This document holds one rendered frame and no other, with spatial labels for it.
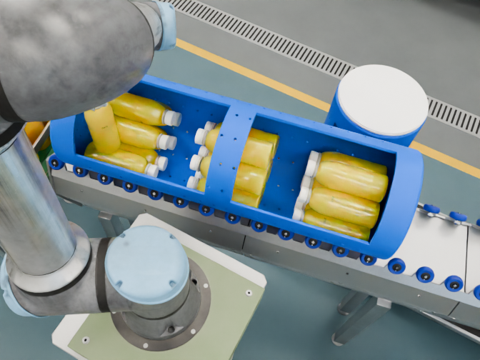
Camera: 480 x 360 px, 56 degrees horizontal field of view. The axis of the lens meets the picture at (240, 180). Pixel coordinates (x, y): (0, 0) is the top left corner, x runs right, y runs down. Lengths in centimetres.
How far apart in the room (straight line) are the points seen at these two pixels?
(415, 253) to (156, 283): 85
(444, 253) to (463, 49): 227
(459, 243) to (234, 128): 73
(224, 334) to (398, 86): 97
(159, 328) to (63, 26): 58
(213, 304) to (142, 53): 58
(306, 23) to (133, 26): 288
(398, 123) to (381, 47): 185
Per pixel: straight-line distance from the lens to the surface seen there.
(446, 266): 138
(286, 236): 123
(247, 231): 127
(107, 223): 168
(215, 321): 89
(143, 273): 68
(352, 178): 110
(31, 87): 38
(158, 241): 70
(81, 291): 72
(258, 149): 110
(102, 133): 116
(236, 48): 303
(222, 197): 109
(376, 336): 225
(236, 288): 91
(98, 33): 39
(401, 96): 150
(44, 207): 58
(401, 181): 107
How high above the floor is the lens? 208
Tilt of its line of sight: 59 degrees down
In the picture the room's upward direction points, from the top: 7 degrees clockwise
